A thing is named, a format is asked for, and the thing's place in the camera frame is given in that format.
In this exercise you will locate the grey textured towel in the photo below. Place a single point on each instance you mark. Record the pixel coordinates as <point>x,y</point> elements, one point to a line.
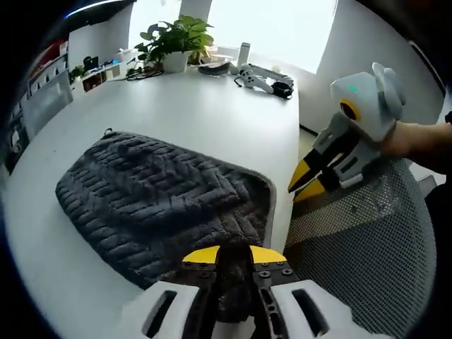
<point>141,197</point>

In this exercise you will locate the person's right hand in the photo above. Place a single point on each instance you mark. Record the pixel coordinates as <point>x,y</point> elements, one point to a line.
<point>402,139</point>

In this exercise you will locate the white handheld controller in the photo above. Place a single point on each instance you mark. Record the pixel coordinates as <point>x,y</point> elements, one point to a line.
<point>254,83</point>

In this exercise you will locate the person's dark clothing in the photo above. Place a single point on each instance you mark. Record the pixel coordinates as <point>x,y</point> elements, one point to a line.
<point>439,212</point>

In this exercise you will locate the long white frame device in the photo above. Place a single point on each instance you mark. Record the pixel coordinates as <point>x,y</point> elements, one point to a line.
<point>268,72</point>

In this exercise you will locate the shelf with white bins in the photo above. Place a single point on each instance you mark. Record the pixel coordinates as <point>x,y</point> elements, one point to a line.
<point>47,76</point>

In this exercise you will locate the green leafy plant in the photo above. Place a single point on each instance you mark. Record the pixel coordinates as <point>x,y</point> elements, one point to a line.
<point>176,35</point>

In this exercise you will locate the white plant pot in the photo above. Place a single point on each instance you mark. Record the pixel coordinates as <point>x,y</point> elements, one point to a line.
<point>176,61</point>

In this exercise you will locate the white mesh office chair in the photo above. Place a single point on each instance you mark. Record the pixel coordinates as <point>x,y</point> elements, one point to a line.
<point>370,247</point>

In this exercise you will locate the grey and white headset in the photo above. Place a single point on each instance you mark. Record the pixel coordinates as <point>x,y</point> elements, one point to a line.
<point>215,69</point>

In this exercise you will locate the white bottle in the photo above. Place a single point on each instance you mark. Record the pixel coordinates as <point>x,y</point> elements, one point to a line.
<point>244,54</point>

